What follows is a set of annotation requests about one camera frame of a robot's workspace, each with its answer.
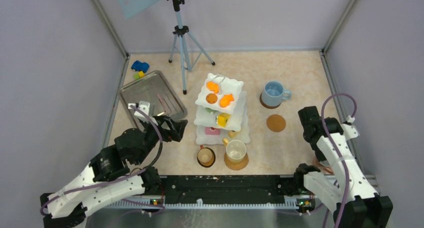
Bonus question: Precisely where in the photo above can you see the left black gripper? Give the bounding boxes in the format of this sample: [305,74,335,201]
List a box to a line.
[134,115,188,165]

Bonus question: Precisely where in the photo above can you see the pink cake toy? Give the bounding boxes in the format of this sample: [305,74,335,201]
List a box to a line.
[204,127,221,136]

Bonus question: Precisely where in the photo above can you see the plain brown round coaster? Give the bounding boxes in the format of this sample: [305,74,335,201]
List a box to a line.
[266,114,287,132]

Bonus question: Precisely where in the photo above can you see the small orange-rimmed mug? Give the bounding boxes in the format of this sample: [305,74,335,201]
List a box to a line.
[197,145,216,162]

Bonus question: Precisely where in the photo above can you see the orange round pastry toy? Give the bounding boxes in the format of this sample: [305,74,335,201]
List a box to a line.
[205,93,218,104]

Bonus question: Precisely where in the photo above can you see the yellow cake slice toy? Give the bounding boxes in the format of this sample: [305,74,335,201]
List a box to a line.
[215,113,231,127]

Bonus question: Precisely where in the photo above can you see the dark wooden round saucer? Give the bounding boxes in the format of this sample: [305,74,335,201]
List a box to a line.
[259,99,281,109]

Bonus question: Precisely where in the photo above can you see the yellow white cake toy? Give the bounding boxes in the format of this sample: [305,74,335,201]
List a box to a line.
[228,130,240,138]

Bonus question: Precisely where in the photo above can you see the light blue ceramic cup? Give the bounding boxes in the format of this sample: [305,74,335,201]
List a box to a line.
[260,81,292,106]

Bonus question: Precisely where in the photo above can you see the yellow ceramic cup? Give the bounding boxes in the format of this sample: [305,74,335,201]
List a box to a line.
[222,138,247,163]

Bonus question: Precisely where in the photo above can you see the green swirl roll cake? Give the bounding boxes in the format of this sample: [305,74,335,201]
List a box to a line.
[205,108,217,114]

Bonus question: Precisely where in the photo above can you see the black orange round coaster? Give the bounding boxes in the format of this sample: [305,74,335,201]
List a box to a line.
[197,160,215,168]

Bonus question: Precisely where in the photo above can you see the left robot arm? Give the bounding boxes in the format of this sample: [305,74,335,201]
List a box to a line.
[40,116,188,227]

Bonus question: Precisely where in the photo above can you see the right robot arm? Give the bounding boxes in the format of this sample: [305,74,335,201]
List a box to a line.
[293,106,393,227]

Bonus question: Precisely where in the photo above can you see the metal baking tray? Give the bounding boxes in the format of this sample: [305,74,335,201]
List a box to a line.
[119,71,188,120]

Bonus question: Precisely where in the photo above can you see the white three-tier serving stand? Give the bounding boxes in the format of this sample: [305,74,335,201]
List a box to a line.
[194,73,251,145]

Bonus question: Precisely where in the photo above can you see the green yellow block toy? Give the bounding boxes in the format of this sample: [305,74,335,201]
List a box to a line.
[133,71,145,80]

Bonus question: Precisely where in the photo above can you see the light blue tripod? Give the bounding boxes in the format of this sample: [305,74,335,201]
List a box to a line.
[167,0,216,95]

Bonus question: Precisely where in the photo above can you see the white mug red handle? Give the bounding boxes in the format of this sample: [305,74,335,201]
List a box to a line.
[312,157,334,174]

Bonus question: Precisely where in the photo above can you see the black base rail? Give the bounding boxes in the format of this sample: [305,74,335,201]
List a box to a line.
[141,175,317,212]

